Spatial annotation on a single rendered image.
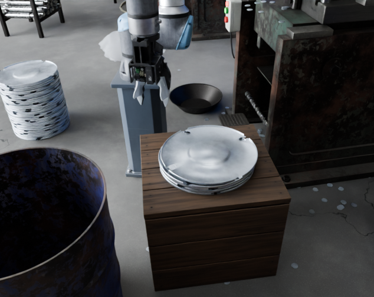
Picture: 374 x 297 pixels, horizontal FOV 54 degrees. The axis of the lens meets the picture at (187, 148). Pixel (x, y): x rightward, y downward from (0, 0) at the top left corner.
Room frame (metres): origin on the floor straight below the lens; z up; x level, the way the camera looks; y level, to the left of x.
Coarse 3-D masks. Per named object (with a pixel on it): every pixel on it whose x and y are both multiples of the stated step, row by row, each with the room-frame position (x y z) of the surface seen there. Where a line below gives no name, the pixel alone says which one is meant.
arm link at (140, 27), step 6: (132, 18) 0.92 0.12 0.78; (150, 18) 0.87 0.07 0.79; (156, 18) 0.88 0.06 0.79; (132, 24) 0.87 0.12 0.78; (138, 24) 0.86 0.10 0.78; (144, 24) 0.86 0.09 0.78; (150, 24) 0.87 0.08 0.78; (156, 24) 0.88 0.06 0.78; (132, 30) 0.87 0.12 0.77; (138, 30) 0.86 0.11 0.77; (144, 30) 0.86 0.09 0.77; (150, 30) 0.87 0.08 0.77; (156, 30) 0.88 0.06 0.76; (138, 36) 0.87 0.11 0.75; (144, 36) 0.87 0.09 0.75; (150, 36) 0.87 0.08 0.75
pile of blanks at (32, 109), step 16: (48, 80) 1.62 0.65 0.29; (16, 96) 1.55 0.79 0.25; (32, 96) 1.56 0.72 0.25; (48, 96) 1.60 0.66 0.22; (16, 112) 1.57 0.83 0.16; (32, 112) 1.55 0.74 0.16; (48, 112) 1.58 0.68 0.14; (64, 112) 1.66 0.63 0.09; (16, 128) 1.57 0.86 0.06; (32, 128) 1.56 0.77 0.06; (48, 128) 1.57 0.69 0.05; (64, 128) 1.65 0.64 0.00
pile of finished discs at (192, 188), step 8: (160, 152) 0.90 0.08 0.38; (160, 160) 0.86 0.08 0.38; (160, 168) 0.84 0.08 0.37; (168, 176) 0.80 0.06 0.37; (248, 176) 0.80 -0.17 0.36; (176, 184) 0.77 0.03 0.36; (184, 184) 0.76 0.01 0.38; (192, 184) 0.75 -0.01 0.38; (200, 184) 0.75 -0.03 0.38; (216, 184) 0.75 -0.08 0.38; (224, 184) 0.74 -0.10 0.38; (232, 184) 0.75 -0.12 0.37; (240, 184) 0.77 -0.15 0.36; (192, 192) 0.75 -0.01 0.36; (200, 192) 0.75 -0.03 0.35; (208, 192) 0.74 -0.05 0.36; (216, 192) 0.75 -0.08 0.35; (224, 192) 0.74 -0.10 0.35
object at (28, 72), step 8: (16, 64) 1.80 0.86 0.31; (24, 64) 1.79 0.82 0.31; (32, 64) 1.79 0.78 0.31; (40, 64) 1.79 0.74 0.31; (48, 64) 1.78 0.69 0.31; (0, 72) 1.70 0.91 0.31; (8, 72) 1.70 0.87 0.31; (16, 72) 1.68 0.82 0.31; (24, 72) 1.68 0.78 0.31; (32, 72) 1.67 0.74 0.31; (40, 72) 1.69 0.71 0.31; (48, 72) 1.68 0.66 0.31; (0, 80) 1.61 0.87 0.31; (8, 80) 1.61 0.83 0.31; (16, 80) 1.61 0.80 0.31; (24, 80) 1.60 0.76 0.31; (32, 80) 1.60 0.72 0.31; (40, 80) 1.59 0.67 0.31
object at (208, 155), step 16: (192, 128) 1.02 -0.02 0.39; (208, 128) 1.02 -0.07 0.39; (224, 128) 1.01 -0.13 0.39; (176, 144) 0.93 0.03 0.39; (192, 144) 0.93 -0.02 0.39; (208, 144) 0.92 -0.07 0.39; (224, 144) 0.92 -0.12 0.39; (240, 144) 0.92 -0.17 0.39; (176, 160) 0.85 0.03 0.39; (192, 160) 0.85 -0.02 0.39; (208, 160) 0.84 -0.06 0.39; (224, 160) 0.84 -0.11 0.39; (240, 160) 0.84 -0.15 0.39; (256, 160) 0.83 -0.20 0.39; (176, 176) 0.78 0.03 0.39; (192, 176) 0.78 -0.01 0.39; (208, 176) 0.78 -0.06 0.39; (224, 176) 0.77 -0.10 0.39; (240, 176) 0.77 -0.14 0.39
